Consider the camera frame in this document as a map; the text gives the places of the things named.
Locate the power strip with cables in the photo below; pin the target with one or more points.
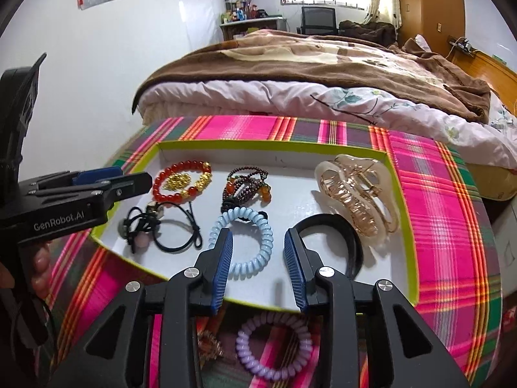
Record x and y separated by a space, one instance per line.
461 44

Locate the person left hand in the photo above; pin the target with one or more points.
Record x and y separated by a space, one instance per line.
41 270

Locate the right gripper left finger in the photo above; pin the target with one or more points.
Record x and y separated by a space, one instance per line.
116 350

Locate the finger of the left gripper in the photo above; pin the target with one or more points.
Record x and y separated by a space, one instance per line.
93 176
117 191

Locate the dark clothes pile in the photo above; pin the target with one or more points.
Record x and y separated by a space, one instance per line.
380 33

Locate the wooden headboard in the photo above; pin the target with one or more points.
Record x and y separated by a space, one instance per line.
501 79

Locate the pink plaid tablecloth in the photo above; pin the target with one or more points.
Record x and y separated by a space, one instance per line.
456 280

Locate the cluttered desk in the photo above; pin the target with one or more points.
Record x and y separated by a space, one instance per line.
240 19

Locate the beige gold hair claw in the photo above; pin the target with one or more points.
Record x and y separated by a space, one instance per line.
361 190

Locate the black wristband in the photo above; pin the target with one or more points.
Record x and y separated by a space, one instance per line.
342 240

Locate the grey drawer cabinet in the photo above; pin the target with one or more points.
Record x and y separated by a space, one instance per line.
504 229

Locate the wooden wardrobe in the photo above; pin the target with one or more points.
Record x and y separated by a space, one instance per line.
436 20

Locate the brown fleece blanket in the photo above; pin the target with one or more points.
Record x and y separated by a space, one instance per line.
407 72

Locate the yellow-green shallow box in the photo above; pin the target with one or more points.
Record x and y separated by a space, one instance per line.
295 196

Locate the black office chair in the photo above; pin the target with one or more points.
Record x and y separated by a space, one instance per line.
317 20

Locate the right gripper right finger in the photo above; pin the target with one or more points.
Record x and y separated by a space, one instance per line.
401 349

